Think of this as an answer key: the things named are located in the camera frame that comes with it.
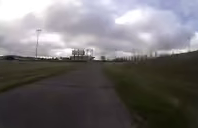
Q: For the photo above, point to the row of thin poles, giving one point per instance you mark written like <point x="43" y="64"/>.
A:
<point x="140" y="56"/>

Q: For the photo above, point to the dark asphalt path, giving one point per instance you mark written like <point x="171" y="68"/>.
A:
<point x="70" y="96"/>

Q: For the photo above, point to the tall floodlight pole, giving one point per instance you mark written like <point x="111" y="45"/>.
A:
<point x="37" y="43"/>

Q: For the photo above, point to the grass field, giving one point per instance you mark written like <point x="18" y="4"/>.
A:
<point x="167" y="90"/>
<point x="20" y="73"/>

